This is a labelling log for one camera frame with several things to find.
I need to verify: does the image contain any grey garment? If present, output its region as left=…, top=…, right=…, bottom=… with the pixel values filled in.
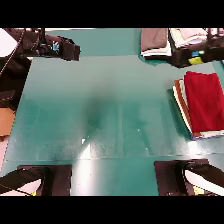
left=140, top=28, right=169, bottom=53

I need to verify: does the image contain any red T-shirt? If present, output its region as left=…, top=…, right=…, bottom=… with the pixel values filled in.
left=183, top=70, right=224, bottom=134

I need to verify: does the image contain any orange garment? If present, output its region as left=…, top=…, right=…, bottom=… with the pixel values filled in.
left=173, top=79, right=203, bottom=138

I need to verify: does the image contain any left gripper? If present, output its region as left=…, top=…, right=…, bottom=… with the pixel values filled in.
left=61, top=38, right=82, bottom=62

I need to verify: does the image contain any brown garment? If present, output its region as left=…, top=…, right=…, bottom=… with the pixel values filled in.
left=0, top=107, right=17, bottom=138

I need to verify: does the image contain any black garment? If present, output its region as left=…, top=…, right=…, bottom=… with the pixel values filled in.
left=0, top=55, right=33, bottom=111

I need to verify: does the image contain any white garment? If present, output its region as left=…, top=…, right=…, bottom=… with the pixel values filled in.
left=140, top=40, right=173, bottom=58
left=171, top=79, right=224, bottom=140

